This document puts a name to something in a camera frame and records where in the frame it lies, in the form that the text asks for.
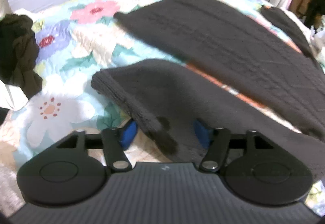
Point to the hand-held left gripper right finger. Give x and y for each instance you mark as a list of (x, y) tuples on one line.
[(201, 132)]

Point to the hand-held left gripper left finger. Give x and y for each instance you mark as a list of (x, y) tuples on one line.
[(128, 134)]

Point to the dark grey knit sweater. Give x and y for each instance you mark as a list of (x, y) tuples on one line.
[(215, 44)]

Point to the floral quilted blanket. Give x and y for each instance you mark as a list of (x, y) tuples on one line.
[(83, 44)]

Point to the white folded cloth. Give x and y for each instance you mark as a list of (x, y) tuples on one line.
[(11, 96)]

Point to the dark brown crumpled cloth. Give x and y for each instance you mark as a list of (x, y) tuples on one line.
[(17, 54)]

